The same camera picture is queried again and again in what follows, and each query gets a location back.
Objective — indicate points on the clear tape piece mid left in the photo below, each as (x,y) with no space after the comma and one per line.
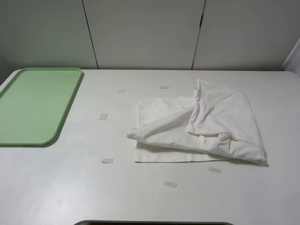
(103,116)

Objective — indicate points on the clear tape piece near left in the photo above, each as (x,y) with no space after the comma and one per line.
(107,161)

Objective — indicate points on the white short sleeve shirt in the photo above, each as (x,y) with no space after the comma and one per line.
(217,123)

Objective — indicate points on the green plastic tray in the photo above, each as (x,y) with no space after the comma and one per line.
(34,104)

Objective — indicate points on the clear tape piece near right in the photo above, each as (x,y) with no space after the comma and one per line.
(213,169)

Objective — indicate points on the clear tape piece near middle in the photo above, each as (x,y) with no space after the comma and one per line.
(170,184)

